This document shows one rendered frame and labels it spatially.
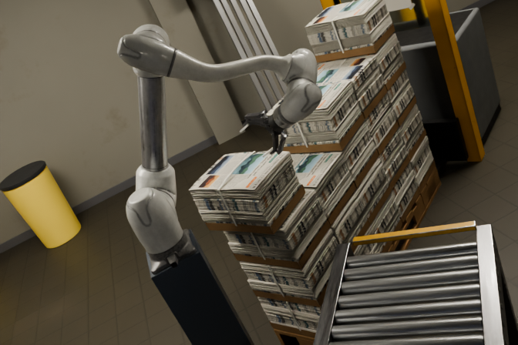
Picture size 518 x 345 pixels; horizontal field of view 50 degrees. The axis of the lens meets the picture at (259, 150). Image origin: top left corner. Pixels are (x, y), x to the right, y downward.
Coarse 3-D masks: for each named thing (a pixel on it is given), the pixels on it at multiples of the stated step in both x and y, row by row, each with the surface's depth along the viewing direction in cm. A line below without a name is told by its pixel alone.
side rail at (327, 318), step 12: (336, 252) 205; (348, 252) 204; (336, 264) 199; (336, 276) 194; (336, 288) 188; (324, 300) 186; (336, 300) 183; (324, 312) 181; (324, 324) 176; (336, 324) 178; (324, 336) 172
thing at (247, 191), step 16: (256, 160) 238; (272, 160) 232; (288, 160) 234; (240, 176) 230; (256, 176) 224; (272, 176) 225; (288, 176) 235; (240, 192) 222; (256, 192) 216; (272, 192) 226; (288, 192) 235; (240, 208) 227; (256, 208) 221; (272, 208) 226; (256, 224) 228
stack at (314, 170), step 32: (384, 96) 300; (384, 128) 298; (320, 160) 265; (352, 160) 273; (384, 160) 297; (320, 192) 250; (384, 192) 296; (288, 224) 230; (320, 224) 248; (352, 224) 269; (384, 224) 294; (416, 224) 326; (288, 256) 236; (320, 256) 248; (256, 288) 265; (288, 288) 250; (320, 288) 247; (288, 320) 268
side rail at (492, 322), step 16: (480, 240) 181; (480, 256) 175; (496, 256) 181; (480, 272) 170; (496, 272) 169; (480, 288) 164; (496, 288) 162; (496, 304) 157; (496, 320) 152; (496, 336) 148
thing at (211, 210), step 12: (228, 156) 253; (240, 156) 247; (216, 168) 247; (228, 168) 242; (204, 180) 240; (216, 180) 236; (192, 192) 239; (204, 192) 235; (204, 204) 239; (216, 204) 235; (204, 216) 244; (216, 216) 239
